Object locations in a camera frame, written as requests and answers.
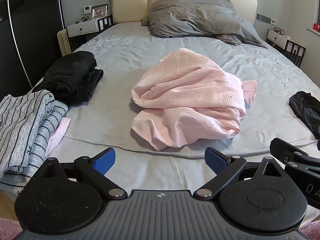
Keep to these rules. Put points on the folded light pink cloth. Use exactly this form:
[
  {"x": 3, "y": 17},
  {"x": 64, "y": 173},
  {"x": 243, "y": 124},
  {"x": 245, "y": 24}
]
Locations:
[{"x": 57, "y": 135}]

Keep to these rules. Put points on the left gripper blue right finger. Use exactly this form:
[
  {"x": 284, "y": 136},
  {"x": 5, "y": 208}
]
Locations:
[{"x": 227, "y": 170}]

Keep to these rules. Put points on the folded black clothes pile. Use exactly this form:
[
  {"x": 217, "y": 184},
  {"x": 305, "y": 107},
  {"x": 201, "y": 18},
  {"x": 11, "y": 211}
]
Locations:
[{"x": 73, "y": 78}]

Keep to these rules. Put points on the black wardrobe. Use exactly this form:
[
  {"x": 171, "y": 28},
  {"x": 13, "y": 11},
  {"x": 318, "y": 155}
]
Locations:
[{"x": 29, "y": 43}]

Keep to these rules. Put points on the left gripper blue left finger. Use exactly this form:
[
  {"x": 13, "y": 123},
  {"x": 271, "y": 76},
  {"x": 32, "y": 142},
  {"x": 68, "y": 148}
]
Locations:
[{"x": 92, "y": 172}]

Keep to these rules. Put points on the wall thermostat panel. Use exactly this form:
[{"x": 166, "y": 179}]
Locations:
[{"x": 87, "y": 9}]

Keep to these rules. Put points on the right nightstand dark frame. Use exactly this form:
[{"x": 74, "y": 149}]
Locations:
[{"x": 285, "y": 45}]

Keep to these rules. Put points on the grey bed sheet mattress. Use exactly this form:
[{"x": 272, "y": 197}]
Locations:
[{"x": 125, "y": 52}]

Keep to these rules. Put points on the framed photo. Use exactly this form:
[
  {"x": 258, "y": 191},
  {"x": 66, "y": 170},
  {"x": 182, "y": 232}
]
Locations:
[{"x": 99, "y": 11}]

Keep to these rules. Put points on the small black garment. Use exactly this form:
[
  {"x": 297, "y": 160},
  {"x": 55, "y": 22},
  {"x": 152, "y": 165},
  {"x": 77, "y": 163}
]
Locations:
[{"x": 306, "y": 109}]

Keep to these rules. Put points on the white left nightstand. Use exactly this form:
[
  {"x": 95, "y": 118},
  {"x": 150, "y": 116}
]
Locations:
[{"x": 82, "y": 31}]

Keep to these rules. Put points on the wall switch panel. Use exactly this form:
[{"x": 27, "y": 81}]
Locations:
[{"x": 265, "y": 19}]

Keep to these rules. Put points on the red cup on sill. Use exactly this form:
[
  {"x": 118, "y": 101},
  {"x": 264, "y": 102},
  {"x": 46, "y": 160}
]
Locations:
[{"x": 316, "y": 27}]

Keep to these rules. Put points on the grey striped folded clothes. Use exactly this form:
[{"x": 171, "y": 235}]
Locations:
[{"x": 27, "y": 123}]

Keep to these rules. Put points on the pink embossed garment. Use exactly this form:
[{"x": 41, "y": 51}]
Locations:
[{"x": 186, "y": 97}]

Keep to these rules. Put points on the grey crumpled duvet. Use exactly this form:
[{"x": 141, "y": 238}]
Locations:
[{"x": 212, "y": 18}]

